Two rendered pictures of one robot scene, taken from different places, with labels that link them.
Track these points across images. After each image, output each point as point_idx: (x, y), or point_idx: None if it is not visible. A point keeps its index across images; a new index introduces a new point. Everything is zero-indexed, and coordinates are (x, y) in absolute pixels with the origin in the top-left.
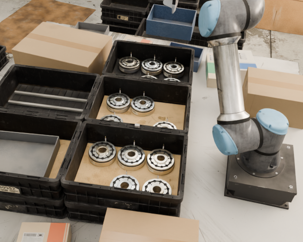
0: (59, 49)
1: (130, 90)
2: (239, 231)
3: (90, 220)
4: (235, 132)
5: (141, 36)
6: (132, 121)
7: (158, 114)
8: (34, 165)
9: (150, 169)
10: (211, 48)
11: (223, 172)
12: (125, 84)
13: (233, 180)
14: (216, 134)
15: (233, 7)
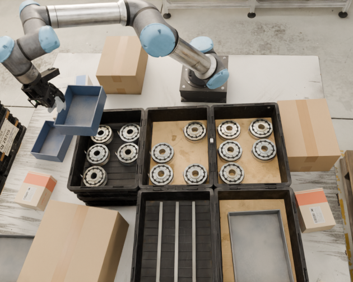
0: (82, 255)
1: (146, 165)
2: (252, 94)
3: None
4: (221, 65)
5: (0, 193)
6: (182, 160)
7: (170, 140)
8: (259, 230)
9: (238, 136)
10: (31, 120)
11: (203, 104)
12: (144, 166)
13: (226, 89)
14: (216, 81)
15: (158, 16)
